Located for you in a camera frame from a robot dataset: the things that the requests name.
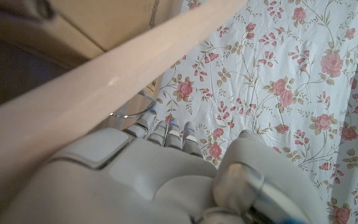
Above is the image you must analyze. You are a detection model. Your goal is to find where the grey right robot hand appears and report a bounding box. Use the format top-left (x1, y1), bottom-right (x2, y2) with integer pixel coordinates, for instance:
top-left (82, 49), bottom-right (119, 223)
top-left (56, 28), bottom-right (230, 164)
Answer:
top-left (0, 110), bottom-right (329, 224)

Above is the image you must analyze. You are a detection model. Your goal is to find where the long wooden stick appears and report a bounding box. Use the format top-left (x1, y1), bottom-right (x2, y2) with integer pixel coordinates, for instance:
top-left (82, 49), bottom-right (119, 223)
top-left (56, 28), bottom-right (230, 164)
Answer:
top-left (0, 0), bottom-right (250, 224)

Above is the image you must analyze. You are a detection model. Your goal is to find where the metal wire clip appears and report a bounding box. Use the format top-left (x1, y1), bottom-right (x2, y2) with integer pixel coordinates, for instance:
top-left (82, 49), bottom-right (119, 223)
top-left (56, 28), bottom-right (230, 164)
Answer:
top-left (109, 93), bottom-right (157, 119)

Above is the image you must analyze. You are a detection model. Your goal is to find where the floral backdrop cloth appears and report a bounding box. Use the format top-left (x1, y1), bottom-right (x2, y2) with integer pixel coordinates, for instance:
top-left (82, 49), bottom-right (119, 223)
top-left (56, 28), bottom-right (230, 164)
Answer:
top-left (155, 0), bottom-right (358, 224)

